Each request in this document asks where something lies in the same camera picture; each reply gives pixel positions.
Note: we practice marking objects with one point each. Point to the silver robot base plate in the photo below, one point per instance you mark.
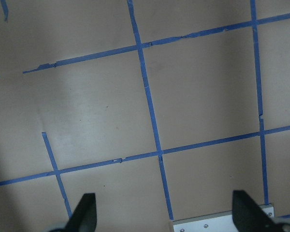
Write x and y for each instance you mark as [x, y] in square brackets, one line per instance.
[218, 222]

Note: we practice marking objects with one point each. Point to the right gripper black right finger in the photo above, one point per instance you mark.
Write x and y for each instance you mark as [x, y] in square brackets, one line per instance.
[247, 216]

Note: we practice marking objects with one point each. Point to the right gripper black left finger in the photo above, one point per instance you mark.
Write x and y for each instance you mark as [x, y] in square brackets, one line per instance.
[84, 218]

